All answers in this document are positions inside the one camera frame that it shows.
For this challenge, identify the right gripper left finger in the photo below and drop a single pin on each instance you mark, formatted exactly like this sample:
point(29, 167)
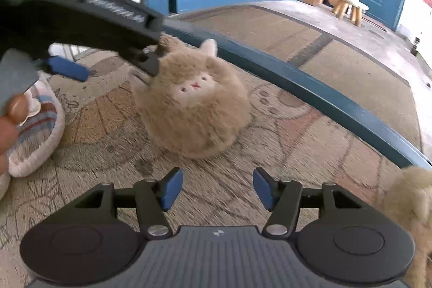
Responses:
point(100, 233)

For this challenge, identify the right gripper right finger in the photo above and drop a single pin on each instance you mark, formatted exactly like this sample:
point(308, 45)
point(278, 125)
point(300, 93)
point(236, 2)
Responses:
point(336, 234)

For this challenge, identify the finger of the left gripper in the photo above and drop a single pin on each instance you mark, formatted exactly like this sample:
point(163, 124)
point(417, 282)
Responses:
point(59, 65)
point(147, 59)

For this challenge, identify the brown fluffy animal slipper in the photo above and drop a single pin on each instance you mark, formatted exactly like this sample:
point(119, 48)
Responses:
point(192, 99)

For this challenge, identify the striped knit slipper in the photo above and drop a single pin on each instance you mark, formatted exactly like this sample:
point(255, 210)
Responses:
point(40, 133)
point(4, 183)

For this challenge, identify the person left hand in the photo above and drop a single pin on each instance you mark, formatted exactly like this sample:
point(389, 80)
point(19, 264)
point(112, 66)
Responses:
point(16, 112)

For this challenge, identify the cartoon patterned door mat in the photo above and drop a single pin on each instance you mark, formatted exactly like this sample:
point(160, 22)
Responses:
point(107, 129)

